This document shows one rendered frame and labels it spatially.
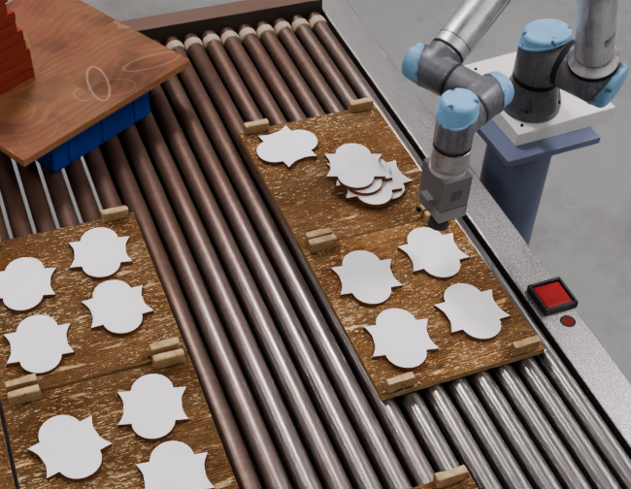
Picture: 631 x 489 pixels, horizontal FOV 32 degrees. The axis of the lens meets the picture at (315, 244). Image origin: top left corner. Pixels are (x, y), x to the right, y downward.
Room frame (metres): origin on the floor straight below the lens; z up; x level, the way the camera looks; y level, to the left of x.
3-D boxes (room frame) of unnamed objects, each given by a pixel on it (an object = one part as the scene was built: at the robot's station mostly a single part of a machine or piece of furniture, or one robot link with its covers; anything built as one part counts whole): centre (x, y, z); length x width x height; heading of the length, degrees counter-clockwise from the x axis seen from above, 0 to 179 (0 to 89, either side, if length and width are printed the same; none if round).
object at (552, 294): (1.54, -0.49, 0.92); 0.06 x 0.06 x 0.01; 24
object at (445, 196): (1.62, -0.24, 1.13); 0.10 x 0.09 x 0.16; 118
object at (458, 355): (1.50, -0.22, 0.93); 0.41 x 0.35 x 0.02; 24
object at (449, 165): (1.63, -0.25, 1.21); 0.08 x 0.08 x 0.05
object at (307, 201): (1.88, -0.05, 0.93); 0.41 x 0.35 x 0.02; 24
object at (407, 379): (1.27, -0.17, 0.95); 0.06 x 0.02 x 0.03; 114
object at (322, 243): (1.63, -0.01, 0.95); 0.06 x 0.02 x 0.03; 114
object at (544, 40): (2.19, -0.52, 1.08); 0.13 x 0.12 x 0.14; 52
